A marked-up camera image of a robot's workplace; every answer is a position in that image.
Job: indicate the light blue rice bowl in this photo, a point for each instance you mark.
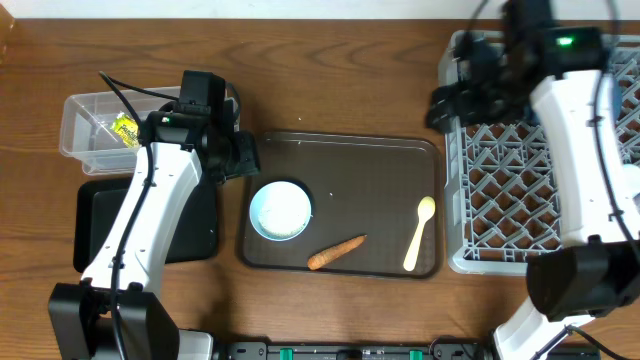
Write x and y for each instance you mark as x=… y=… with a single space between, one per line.
x=280 y=211

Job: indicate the orange carrot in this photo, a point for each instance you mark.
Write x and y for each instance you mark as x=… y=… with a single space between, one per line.
x=329 y=255

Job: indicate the yellow green snack wrapper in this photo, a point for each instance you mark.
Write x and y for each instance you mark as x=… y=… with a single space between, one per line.
x=127 y=129

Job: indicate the small blue white cup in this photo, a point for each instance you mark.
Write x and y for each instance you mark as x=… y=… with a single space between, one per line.
x=632 y=176

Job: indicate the black plastic bin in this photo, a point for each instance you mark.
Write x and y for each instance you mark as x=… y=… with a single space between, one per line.
x=99 y=201

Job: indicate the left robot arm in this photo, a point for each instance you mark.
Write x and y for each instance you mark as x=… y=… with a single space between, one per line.
x=115 y=311

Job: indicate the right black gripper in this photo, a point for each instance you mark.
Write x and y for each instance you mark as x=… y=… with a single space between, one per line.
x=460 y=94

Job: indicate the pale yellow plastic spoon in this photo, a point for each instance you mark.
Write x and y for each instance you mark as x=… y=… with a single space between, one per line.
x=425 y=211

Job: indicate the dark brown serving tray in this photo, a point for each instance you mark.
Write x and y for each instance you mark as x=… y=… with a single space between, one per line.
x=357 y=186

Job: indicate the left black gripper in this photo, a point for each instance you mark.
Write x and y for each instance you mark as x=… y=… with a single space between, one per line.
x=247 y=163

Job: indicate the clear plastic bin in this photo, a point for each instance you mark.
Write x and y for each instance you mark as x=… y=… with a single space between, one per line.
x=87 y=136

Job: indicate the grey dishwasher rack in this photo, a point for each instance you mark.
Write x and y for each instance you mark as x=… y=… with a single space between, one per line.
x=518 y=191

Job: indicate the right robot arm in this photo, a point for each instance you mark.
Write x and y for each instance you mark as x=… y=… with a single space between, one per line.
x=575 y=284

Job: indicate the black rail at table edge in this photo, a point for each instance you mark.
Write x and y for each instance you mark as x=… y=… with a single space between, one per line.
x=442 y=348

